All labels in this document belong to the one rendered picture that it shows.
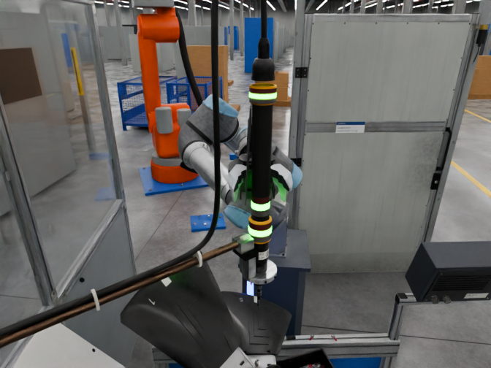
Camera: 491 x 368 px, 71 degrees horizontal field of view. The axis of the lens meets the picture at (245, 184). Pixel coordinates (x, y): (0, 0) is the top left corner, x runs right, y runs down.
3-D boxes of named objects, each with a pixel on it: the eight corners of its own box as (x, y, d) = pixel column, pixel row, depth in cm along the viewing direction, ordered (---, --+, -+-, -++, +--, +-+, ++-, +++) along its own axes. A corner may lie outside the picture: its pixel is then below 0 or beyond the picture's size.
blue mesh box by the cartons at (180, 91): (168, 131, 717) (164, 82, 677) (188, 117, 831) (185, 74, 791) (209, 133, 703) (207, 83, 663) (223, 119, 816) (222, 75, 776)
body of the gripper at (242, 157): (276, 200, 68) (270, 177, 79) (278, 159, 65) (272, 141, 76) (238, 201, 68) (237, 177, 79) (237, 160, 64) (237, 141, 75)
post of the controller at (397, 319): (390, 340, 126) (400, 299, 118) (386, 334, 129) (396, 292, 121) (398, 340, 126) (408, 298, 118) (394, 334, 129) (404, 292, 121)
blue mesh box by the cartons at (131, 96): (121, 130, 721) (115, 82, 682) (145, 117, 837) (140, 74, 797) (162, 131, 711) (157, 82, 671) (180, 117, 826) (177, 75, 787)
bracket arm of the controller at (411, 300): (398, 305, 119) (400, 299, 118) (394, 299, 122) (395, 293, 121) (465, 304, 120) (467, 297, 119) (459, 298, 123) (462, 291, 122)
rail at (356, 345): (153, 363, 126) (151, 347, 123) (156, 354, 130) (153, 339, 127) (397, 356, 129) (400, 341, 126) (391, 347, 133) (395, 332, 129)
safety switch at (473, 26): (465, 63, 223) (475, 23, 213) (461, 63, 227) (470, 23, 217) (478, 63, 223) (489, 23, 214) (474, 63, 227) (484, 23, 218)
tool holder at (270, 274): (248, 294, 63) (248, 250, 59) (226, 274, 69) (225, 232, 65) (283, 275, 68) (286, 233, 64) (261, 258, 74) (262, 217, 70)
